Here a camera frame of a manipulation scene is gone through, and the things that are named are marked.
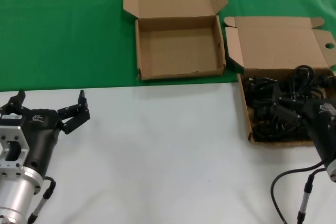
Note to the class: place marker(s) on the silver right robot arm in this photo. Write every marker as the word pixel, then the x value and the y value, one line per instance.
pixel 332 170

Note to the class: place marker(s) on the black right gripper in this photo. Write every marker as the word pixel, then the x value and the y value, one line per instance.
pixel 323 129

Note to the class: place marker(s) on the silver left camera mount bracket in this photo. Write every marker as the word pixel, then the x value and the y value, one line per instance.
pixel 19 134

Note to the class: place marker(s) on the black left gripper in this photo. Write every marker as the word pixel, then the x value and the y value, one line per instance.
pixel 42 134

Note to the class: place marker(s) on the larger open cardboard box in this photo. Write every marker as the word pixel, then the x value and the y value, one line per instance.
pixel 275 43

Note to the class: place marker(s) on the smaller open cardboard box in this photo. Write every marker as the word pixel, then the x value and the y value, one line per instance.
pixel 178 51

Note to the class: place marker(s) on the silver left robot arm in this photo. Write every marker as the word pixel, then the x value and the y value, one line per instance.
pixel 15 195

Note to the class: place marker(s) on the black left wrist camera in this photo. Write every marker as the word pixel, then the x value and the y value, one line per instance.
pixel 10 119

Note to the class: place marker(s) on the green table cloth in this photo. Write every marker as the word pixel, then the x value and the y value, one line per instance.
pixel 52 24

